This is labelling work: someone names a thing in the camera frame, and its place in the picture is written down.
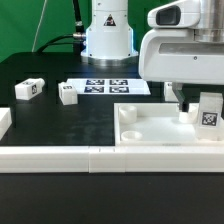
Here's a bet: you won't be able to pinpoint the white left fence wall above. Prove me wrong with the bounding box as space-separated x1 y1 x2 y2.
0 108 12 140

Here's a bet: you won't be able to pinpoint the black cables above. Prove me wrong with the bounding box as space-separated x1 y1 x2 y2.
35 0 88 55

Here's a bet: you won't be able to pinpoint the white front fence wall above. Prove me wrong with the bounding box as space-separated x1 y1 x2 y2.
0 146 224 173

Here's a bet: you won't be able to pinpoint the white square tabletop part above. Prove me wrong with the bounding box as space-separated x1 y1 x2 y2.
114 103 224 146

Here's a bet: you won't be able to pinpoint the white marker tag sheet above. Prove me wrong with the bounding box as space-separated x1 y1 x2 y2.
67 78 151 95

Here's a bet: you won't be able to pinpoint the white fence wall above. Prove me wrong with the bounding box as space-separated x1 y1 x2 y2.
0 146 224 173
0 108 12 140

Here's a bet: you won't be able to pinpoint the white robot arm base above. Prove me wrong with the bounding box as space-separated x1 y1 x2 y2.
81 0 138 66

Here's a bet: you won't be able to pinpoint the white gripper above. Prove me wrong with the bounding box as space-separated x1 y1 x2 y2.
139 0 224 112

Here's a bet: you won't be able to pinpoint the white thin cable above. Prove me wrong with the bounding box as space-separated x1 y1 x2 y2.
31 0 48 53

